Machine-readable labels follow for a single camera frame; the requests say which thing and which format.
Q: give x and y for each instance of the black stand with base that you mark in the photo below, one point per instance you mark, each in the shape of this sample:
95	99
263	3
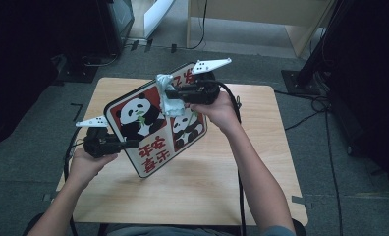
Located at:
300	82

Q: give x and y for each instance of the person's left hand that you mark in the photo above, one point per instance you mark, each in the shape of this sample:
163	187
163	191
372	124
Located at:
83	167

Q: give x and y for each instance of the dark monitor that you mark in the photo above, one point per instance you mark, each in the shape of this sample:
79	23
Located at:
117	23

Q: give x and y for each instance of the black flat stand base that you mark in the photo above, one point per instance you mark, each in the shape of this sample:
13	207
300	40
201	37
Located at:
78	72

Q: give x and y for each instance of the light wooden cabinet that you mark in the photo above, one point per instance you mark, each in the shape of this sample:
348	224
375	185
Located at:
248	11

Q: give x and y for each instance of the white panel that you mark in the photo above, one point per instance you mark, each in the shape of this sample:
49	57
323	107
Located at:
156	14

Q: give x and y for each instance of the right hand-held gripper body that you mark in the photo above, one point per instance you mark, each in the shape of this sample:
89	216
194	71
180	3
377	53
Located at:
200	93

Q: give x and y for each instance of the person's grey-blue clothing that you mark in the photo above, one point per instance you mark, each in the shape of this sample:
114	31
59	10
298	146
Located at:
169	231

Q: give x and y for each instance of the panda picture frame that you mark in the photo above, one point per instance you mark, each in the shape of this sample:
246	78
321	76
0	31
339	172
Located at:
156	154

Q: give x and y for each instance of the grey tape piece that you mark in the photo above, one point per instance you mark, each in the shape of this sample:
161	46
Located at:
300	200
47	197

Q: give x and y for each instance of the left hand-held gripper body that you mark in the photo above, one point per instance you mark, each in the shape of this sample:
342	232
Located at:
99	142

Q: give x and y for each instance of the person's right hand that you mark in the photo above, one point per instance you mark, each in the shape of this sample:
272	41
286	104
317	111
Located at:
222	113

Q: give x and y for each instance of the black angled floor tape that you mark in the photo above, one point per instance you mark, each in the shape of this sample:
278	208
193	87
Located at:
77	113

